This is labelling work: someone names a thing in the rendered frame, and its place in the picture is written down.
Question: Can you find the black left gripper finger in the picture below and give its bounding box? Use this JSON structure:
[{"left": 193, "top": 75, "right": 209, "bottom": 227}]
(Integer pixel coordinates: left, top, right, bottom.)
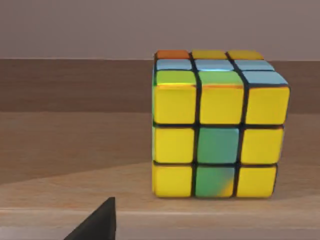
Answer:
[{"left": 63, "top": 196, "right": 117, "bottom": 240}]

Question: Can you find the wooden shelf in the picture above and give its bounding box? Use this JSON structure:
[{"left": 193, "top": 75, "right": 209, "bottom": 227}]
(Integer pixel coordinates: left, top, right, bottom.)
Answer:
[{"left": 0, "top": 58, "right": 320, "bottom": 240}]

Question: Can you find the multicoloured puzzle cube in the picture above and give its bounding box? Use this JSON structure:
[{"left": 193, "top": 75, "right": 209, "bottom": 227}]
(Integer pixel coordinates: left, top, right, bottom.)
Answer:
[{"left": 151, "top": 49, "right": 291, "bottom": 200}]

